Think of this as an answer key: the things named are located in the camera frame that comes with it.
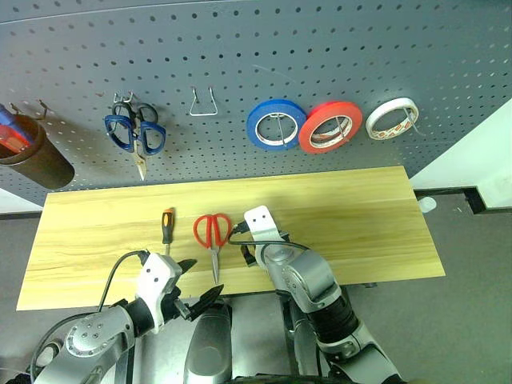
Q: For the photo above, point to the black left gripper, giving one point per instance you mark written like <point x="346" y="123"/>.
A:
<point x="178" y="308"/>

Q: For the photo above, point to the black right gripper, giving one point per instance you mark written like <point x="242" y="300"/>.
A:
<point x="249" y="258"/>

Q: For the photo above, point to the orange and black screwdriver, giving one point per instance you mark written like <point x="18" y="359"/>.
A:
<point x="168" y="224"/>

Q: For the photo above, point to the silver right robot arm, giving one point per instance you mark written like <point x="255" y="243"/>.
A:
<point x="312" y="276"/>

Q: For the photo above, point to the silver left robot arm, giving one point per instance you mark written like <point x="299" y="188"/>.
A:
<point x="92" y="336"/>

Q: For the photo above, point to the metal pegboard hook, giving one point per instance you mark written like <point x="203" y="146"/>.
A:
<point x="409" y="118"/>
<point x="282" y="130"/>
<point x="342" y="128"/>

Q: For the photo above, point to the blue tape roll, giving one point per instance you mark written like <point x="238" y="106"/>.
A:
<point x="276" y="105"/>

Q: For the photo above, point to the red tape roll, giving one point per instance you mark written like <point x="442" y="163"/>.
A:
<point x="332" y="108"/>

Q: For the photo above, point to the white tape roll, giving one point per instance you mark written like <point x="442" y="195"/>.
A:
<point x="384" y="109"/>

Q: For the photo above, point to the grey perforated pegboard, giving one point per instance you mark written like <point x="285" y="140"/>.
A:
<point x="280" y="48"/>

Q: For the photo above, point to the grey rounded housing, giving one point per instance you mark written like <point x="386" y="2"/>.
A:
<point x="208" y="348"/>

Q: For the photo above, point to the dark brown cup holder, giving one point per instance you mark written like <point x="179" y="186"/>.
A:
<point x="44" y="164"/>

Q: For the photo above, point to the silver scissor hook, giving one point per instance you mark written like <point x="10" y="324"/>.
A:
<point x="127" y="98"/>

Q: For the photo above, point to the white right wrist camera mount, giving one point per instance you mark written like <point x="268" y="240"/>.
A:
<point x="260" y="224"/>

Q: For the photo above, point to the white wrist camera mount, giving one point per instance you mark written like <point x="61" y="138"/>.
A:
<point x="260" y="224"/>
<point x="154" y="276"/>

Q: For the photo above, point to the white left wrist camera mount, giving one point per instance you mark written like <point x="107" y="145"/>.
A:
<point x="154" y="276"/>

